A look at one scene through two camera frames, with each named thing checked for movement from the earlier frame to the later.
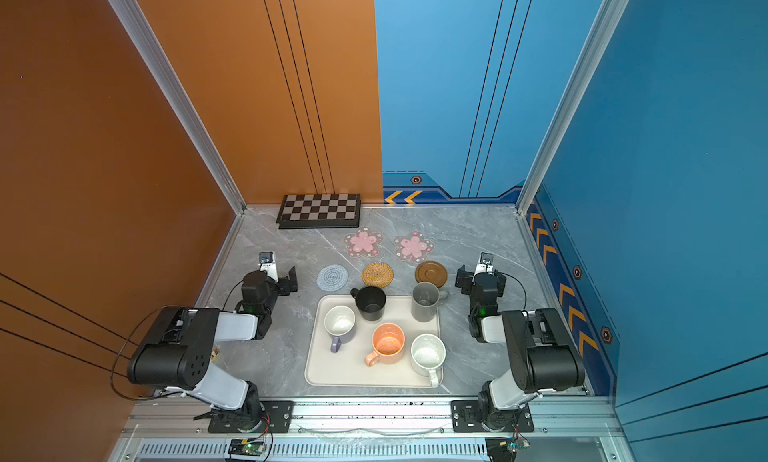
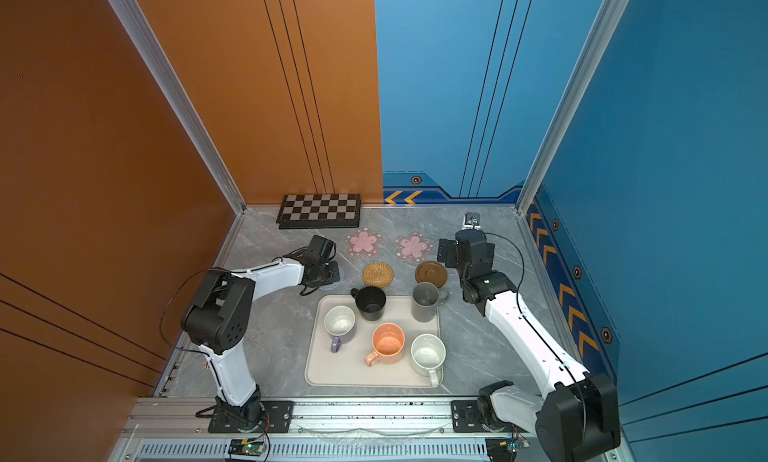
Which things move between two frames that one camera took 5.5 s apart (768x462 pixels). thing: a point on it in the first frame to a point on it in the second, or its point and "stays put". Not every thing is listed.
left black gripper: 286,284 to 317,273
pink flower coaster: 413,247 stays put
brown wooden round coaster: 432,272 stays put
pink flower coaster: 363,242 stays put
